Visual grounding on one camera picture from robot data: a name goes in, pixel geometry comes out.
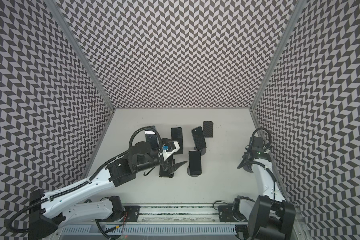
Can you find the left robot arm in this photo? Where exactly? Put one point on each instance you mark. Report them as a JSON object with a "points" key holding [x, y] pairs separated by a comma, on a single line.
{"points": [[68, 205]]}

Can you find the aluminium mounting rail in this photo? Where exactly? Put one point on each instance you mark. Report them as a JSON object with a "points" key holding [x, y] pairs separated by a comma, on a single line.
{"points": [[149, 214]]}

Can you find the grey stand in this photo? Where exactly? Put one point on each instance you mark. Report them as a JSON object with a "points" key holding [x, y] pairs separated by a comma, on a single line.
{"points": [[189, 173], [202, 151]]}

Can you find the back right grey stand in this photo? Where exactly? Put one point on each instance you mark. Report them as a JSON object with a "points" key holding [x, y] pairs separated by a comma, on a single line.
{"points": [[202, 151]]}

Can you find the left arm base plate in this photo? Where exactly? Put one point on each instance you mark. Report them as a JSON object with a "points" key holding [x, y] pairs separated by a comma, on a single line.
{"points": [[129, 214]]}

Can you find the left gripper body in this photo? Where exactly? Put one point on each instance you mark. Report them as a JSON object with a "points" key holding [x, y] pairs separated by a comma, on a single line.
{"points": [[155, 161]]}

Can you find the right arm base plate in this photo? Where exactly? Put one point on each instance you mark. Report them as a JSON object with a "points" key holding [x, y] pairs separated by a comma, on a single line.
{"points": [[226, 214]]}

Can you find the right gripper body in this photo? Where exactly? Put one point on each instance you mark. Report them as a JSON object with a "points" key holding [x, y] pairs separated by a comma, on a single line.
{"points": [[249, 159]]}

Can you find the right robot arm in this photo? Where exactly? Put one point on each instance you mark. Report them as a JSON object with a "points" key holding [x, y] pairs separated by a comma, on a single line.
{"points": [[270, 216]]}

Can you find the front middle grey stand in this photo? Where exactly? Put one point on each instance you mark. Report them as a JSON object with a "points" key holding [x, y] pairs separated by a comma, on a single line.
{"points": [[189, 173]]}

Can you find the phone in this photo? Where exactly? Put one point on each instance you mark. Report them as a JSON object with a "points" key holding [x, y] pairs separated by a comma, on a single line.
{"points": [[199, 138], [177, 135], [208, 129], [151, 138], [195, 162], [166, 174]]}

